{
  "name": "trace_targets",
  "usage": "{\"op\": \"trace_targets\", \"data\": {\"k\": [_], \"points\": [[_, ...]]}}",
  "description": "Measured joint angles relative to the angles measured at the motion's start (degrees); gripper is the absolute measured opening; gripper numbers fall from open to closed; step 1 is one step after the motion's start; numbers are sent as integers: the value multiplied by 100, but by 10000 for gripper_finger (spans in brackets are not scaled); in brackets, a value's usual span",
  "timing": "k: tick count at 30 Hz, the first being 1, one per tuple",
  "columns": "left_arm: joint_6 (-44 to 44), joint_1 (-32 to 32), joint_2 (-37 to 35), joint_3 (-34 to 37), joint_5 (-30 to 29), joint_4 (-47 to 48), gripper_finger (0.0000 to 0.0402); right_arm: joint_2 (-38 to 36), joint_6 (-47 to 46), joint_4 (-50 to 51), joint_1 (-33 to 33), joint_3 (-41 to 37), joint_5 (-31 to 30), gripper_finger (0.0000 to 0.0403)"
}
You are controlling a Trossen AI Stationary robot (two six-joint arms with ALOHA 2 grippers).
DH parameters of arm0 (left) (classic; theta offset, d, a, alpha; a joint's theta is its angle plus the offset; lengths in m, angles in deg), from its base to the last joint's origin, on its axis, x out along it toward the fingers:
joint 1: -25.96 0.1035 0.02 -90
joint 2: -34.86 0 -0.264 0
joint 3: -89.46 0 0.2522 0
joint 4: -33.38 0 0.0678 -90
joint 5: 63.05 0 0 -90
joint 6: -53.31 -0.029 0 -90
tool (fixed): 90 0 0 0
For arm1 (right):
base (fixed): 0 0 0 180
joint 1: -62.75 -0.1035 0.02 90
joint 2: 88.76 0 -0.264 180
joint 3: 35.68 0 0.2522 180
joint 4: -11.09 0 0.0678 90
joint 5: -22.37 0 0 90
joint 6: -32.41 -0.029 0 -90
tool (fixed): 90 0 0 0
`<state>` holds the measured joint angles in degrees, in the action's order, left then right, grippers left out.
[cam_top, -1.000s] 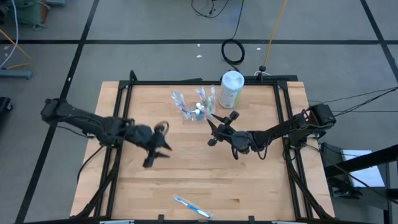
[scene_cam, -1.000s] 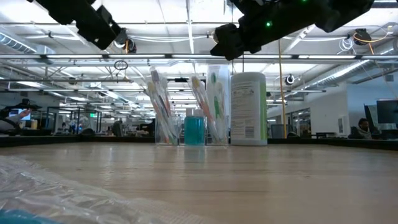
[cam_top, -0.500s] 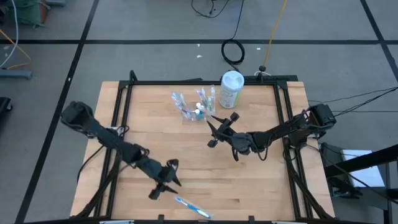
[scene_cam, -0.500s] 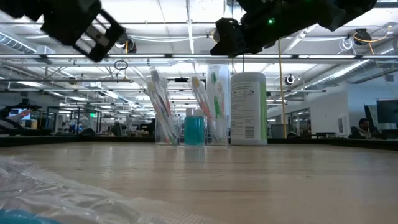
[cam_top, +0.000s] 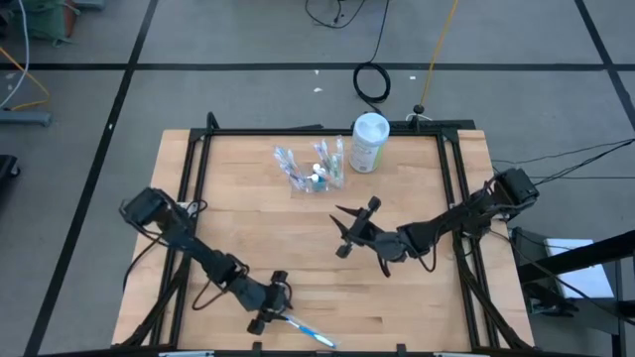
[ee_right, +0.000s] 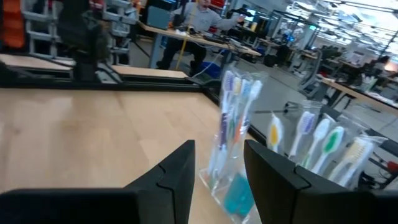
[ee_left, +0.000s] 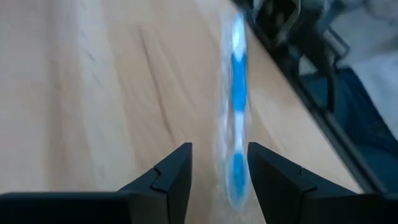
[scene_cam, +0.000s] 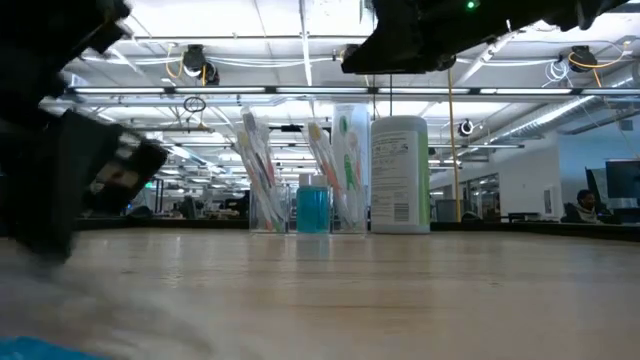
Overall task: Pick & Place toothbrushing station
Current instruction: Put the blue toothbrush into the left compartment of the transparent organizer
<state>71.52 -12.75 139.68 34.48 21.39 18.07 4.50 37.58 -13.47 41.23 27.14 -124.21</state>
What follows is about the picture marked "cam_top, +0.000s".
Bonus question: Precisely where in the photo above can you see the white wipes canister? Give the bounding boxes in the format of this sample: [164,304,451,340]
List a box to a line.
[348,112,392,175]

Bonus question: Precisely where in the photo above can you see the white box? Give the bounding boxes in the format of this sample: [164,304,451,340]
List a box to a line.
[543,237,616,299]

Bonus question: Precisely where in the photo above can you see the blue toothbrush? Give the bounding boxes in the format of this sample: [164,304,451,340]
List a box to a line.
[282,314,339,350]
[272,146,304,192]

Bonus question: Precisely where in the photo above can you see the coiled black cable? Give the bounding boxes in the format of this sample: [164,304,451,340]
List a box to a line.
[351,0,393,120]

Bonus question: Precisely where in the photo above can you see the black stand beam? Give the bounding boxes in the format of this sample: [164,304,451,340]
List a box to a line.
[510,225,635,357]

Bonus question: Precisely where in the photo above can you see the black caster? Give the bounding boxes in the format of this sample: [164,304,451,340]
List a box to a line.
[0,154,22,182]

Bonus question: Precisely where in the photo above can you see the green bag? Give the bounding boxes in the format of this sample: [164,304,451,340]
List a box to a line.
[7,0,80,46]

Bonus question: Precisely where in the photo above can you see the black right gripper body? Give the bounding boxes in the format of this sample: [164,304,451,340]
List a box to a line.
[335,195,407,263]

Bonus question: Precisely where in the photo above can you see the yellow floor cable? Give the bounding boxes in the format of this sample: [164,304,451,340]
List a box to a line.
[0,47,54,111]

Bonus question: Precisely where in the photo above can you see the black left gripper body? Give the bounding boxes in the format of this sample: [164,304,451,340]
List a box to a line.
[246,270,292,335]

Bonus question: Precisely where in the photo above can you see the black power cable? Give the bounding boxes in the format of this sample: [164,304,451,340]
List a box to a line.
[538,175,635,180]
[493,138,635,166]

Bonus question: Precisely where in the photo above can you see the grey stand foot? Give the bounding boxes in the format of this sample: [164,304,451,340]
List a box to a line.
[0,109,54,128]

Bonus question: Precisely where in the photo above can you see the yellow cord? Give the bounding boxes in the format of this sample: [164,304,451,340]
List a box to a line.
[419,0,460,108]

